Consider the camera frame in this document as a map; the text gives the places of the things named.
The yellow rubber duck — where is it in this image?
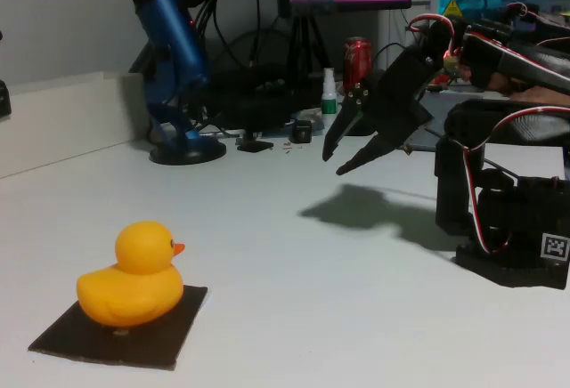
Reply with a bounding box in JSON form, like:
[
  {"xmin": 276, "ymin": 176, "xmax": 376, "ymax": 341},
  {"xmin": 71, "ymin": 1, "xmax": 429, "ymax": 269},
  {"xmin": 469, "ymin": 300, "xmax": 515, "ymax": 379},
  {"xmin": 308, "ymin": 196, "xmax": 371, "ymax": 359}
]
[{"xmin": 75, "ymin": 221, "xmax": 186, "ymax": 327}]

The black tripod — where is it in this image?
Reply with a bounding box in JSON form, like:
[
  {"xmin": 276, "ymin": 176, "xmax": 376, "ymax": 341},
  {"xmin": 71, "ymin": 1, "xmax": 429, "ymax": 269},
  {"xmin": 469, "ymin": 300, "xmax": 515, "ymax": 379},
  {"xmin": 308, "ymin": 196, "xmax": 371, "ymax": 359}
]
[{"xmin": 284, "ymin": 12, "xmax": 333, "ymax": 91}]

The black square card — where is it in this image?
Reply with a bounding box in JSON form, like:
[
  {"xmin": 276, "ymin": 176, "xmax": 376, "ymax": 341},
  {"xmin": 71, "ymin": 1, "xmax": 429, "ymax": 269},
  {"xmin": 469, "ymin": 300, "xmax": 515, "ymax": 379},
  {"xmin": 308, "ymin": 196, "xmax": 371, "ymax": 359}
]
[{"xmin": 27, "ymin": 284, "xmax": 209, "ymax": 370}]

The black rectangular device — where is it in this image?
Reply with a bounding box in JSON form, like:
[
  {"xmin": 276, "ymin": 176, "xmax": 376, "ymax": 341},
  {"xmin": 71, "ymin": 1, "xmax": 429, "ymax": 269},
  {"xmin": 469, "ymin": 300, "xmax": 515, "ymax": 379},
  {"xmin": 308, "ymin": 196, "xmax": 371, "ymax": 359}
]
[{"xmin": 0, "ymin": 79, "xmax": 12, "ymax": 117}]

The small white spray bottle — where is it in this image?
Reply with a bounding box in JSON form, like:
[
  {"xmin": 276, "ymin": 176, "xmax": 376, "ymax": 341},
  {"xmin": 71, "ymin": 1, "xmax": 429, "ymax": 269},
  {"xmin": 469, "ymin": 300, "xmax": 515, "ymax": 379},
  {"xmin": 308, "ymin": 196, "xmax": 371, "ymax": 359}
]
[{"xmin": 320, "ymin": 67, "xmax": 338, "ymax": 116}]

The blue desktop microphone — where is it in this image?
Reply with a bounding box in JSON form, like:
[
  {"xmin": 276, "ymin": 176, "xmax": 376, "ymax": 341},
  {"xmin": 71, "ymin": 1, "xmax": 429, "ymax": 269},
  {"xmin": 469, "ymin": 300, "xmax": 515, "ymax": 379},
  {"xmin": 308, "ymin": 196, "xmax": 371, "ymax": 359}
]
[{"xmin": 126, "ymin": 0, "xmax": 227, "ymax": 166}]

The small black flat stand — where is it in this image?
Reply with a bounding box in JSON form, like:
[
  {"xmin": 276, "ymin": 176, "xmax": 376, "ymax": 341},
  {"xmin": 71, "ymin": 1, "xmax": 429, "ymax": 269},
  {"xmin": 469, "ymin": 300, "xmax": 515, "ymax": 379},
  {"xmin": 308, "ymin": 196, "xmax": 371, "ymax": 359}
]
[{"xmin": 234, "ymin": 129, "xmax": 275, "ymax": 154}]

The black audio interface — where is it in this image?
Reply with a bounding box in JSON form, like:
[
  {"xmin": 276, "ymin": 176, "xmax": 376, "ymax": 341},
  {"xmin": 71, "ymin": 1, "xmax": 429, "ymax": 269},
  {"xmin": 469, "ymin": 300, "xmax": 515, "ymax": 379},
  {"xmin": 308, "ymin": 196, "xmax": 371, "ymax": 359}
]
[{"xmin": 208, "ymin": 65, "xmax": 324, "ymax": 131}]

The red white servo cable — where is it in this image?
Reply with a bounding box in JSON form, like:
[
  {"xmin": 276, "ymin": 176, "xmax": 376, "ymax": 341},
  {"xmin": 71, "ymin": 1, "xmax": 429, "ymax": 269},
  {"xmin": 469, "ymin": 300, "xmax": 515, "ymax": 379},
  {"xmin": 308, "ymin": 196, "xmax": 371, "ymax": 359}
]
[
  {"xmin": 407, "ymin": 12, "xmax": 468, "ymax": 58},
  {"xmin": 460, "ymin": 107, "xmax": 570, "ymax": 255}
]

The grey desk pad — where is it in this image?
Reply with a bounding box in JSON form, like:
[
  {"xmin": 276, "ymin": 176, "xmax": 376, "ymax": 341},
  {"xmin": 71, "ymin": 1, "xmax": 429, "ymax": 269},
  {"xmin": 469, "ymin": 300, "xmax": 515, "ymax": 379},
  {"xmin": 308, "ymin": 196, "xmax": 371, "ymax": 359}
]
[{"xmin": 400, "ymin": 92, "xmax": 509, "ymax": 151}]

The red soda can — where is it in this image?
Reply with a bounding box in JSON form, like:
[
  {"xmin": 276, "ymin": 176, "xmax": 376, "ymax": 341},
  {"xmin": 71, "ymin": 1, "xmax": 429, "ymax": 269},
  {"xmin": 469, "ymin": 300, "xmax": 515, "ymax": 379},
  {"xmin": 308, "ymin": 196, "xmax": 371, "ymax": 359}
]
[{"xmin": 342, "ymin": 36, "xmax": 374, "ymax": 95}]

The person's hand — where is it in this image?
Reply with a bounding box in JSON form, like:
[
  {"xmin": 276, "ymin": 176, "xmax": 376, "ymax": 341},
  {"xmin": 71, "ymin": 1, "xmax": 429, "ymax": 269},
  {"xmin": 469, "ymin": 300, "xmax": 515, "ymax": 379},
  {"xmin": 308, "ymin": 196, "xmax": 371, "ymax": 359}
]
[{"xmin": 487, "ymin": 71, "xmax": 570, "ymax": 107}]

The black white fiducial marker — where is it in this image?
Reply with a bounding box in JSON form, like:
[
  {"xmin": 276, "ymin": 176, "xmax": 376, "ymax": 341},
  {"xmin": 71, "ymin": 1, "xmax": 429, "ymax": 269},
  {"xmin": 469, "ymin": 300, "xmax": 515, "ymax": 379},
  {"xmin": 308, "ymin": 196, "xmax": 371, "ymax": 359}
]
[{"xmin": 540, "ymin": 231, "xmax": 570, "ymax": 261}]

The glass PC case with lights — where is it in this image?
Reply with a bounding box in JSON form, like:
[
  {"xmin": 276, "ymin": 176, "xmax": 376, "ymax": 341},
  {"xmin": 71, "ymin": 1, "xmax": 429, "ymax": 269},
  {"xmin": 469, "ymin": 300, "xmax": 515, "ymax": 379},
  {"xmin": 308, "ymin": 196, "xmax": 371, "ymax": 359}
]
[{"xmin": 429, "ymin": 0, "xmax": 570, "ymax": 28}]

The thin black camera cable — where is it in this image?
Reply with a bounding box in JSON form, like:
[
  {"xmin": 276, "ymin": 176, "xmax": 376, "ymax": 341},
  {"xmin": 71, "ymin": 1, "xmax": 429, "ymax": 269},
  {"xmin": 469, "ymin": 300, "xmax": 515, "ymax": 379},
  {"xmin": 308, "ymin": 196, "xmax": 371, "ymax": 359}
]
[{"xmin": 423, "ymin": 126, "xmax": 523, "ymax": 181}]

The small black cube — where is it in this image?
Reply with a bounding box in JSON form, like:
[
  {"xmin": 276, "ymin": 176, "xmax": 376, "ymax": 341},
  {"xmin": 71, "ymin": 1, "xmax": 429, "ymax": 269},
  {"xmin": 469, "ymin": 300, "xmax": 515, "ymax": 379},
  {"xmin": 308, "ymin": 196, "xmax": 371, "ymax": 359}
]
[{"xmin": 291, "ymin": 119, "xmax": 313, "ymax": 143}]

